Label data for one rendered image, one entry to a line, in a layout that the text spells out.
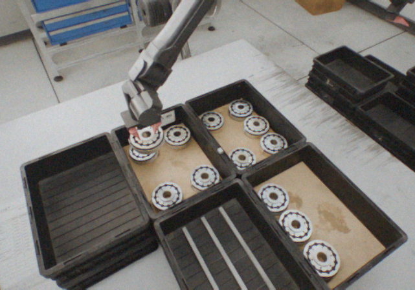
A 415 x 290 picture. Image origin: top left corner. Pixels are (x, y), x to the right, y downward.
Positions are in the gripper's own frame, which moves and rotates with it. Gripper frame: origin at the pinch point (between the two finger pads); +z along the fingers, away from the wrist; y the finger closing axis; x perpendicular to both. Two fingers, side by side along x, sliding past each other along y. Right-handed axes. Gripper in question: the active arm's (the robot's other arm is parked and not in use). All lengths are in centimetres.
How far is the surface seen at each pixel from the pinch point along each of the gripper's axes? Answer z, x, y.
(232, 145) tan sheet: 22.3, -3.7, 30.4
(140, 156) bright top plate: 18.8, 6.3, -3.2
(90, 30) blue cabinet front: 74, 193, 8
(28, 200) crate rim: 11.0, 1.8, -38.4
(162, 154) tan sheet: 22.0, 5.8, 4.5
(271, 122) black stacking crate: 19, -3, 49
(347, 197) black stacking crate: 18, -42, 50
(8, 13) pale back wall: 82, 275, -53
